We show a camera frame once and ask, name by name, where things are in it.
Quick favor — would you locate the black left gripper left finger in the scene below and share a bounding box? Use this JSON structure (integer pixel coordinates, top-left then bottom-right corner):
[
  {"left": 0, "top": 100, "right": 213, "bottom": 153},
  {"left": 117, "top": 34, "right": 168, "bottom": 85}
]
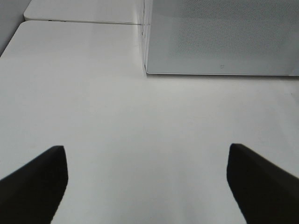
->
[{"left": 0, "top": 146, "right": 68, "bottom": 224}]

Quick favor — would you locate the white microwave oven body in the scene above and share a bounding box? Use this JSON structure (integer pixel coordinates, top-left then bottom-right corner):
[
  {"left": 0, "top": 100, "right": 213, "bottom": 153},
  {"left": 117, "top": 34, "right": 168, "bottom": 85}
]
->
[{"left": 140, "top": 0, "right": 153, "bottom": 73}]

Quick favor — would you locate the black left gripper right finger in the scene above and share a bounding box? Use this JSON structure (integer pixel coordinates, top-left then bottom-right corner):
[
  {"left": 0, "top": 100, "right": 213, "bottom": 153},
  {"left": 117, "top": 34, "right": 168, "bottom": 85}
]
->
[{"left": 227, "top": 143, "right": 299, "bottom": 224}]

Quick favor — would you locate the white microwave door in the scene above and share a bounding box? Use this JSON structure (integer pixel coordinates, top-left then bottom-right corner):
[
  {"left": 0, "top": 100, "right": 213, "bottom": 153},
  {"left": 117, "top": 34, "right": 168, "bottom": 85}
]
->
[{"left": 145, "top": 0, "right": 299, "bottom": 76}]

